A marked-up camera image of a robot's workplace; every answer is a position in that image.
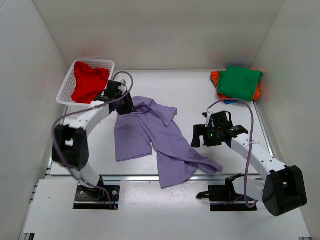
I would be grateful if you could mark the orange folded t shirt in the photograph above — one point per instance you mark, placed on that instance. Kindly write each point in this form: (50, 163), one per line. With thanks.
(256, 93)

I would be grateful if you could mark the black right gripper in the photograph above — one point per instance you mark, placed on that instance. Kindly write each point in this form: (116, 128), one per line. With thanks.
(201, 130)

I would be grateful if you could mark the purple t shirt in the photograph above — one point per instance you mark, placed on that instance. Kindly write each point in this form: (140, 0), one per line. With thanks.
(152, 127)

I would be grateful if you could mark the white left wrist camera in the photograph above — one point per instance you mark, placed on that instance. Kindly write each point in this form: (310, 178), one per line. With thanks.
(123, 86)

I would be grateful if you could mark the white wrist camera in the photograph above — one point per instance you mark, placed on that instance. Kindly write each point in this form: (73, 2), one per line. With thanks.
(123, 86)
(207, 116)

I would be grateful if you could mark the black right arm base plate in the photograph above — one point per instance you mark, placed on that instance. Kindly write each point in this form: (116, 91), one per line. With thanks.
(223, 198)

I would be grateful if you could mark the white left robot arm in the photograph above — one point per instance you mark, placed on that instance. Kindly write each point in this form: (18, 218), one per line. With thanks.
(71, 150)

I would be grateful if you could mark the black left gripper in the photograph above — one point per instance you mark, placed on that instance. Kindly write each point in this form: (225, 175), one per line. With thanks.
(129, 107)

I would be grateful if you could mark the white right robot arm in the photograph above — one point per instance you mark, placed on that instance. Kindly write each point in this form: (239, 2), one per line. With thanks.
(280, 187)

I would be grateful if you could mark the blue folded t shirt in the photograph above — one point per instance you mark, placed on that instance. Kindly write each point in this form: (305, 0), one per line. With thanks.
(226, 102)

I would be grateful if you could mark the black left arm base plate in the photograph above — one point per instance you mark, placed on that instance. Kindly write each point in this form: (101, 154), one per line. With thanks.
(95, 199)

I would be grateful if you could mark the white plastic basket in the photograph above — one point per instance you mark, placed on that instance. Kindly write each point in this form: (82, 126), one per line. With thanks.
(68, 85)

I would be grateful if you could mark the red t shirt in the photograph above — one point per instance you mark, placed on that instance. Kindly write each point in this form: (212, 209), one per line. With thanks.
(89, 82)

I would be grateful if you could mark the green folded t shirt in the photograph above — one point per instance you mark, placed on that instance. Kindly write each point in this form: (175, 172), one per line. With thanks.
(238, 82)

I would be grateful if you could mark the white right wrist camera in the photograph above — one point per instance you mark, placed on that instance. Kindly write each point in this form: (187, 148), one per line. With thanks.
(207, 116)

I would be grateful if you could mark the aluminium table edge rail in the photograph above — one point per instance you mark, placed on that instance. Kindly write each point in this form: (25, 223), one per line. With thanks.
(116, 178)

